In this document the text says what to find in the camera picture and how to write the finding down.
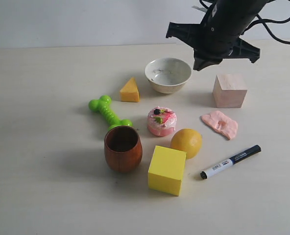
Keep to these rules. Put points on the black white marker pen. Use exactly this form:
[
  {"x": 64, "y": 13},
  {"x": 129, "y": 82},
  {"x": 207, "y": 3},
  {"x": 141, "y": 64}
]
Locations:
[{"x": 215, "y": 169}]

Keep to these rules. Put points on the brown wooden cup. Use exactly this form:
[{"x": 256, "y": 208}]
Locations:
[{"x": 123, "y": 149}]

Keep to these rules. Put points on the yellow cheese wedge toy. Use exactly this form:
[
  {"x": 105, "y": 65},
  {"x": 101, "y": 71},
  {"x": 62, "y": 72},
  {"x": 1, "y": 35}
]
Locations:
[{"x": 129, "y": 92}]

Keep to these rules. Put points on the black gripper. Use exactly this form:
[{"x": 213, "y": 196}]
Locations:
[{"x": 217, "y": 36}]

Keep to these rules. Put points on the pink toy cake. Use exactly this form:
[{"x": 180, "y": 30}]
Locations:
[{"x": 161, "y": 121}]

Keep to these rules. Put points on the green bone dog toy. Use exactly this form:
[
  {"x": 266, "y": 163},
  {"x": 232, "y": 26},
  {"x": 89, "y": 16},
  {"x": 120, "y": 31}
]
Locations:
[{"x": 102, "y": 106}]

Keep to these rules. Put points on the yellow foam cube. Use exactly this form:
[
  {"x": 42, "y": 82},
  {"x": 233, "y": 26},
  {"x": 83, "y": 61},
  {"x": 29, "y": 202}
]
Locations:
[{"x": 166, "y": 170}]

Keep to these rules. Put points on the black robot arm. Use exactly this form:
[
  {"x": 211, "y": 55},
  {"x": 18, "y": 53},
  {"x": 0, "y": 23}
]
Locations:
[{"x": 217, "y": 36}]

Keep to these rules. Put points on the yellow lemon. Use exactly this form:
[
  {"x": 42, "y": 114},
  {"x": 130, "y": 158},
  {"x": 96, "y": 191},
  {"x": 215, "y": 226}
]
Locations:
[{"x": 187, "y": 140}]

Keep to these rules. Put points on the white ceramic bowl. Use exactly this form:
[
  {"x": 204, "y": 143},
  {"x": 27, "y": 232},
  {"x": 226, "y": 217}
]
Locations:
[{"x": 167, "y": 75}]

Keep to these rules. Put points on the light wooden cube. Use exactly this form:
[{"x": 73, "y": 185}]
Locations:
[{"x": 229, "y": 90}]

